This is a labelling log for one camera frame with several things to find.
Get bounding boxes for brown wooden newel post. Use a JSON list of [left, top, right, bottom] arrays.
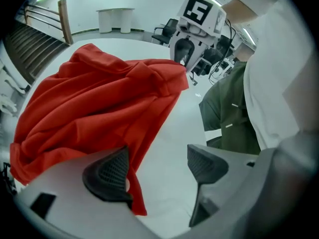
[[57, 0, 74, 46]]

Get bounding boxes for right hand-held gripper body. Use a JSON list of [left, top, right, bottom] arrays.
[[175, 0, 227, 44]]

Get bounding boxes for person's right forearm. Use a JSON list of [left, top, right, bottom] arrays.
[[221, 0, 259, 24]]

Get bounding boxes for wooden stair handrail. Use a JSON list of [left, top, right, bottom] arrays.
[[23, 2, 63, 32]]

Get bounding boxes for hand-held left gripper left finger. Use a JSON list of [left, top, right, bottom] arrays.
[[17, 145, 155, 239]]

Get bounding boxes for dark wooden staircase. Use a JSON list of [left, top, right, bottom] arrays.
[[4, 21, 69, 84]]

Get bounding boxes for white ornate dressing table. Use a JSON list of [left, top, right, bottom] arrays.
[[0, 58, 29, 94]]

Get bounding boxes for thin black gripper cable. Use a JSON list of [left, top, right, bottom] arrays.
[[209, 18, 237, 84]]

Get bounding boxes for black chrome-frame visitor chair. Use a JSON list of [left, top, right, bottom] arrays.
[[151, 18, 179, 46]]

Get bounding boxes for person's green trousers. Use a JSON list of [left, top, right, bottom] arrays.
[[198, 61, 261, 155]]

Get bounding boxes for red shirt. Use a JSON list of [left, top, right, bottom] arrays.
[[9, 43, 189, 216]]

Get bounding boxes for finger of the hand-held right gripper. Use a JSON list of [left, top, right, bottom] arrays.
[[168, 33, 186, 71], [184, 37, 209, 72]]

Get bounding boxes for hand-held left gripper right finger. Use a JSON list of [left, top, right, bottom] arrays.
[[187, 144, 261, 228]]

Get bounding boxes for black swivel office chair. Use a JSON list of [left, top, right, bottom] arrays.
[[196, 36, 226, 77]]

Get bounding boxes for white curved console table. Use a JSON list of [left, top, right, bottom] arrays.
[[96, 7, 135, 34]]

